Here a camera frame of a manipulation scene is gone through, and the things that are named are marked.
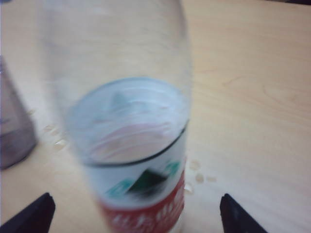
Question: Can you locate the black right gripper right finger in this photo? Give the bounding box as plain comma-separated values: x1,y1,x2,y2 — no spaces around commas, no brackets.
220,193,269,233

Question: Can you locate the clear red-label water bottle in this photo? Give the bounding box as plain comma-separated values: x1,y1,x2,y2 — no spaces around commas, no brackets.
36,0,192,233

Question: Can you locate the clear grey plastic mug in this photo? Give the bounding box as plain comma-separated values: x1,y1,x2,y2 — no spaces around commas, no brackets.
0,55,38,170

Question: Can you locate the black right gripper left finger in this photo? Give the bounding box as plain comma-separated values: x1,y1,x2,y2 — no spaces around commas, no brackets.
0,192,56,233

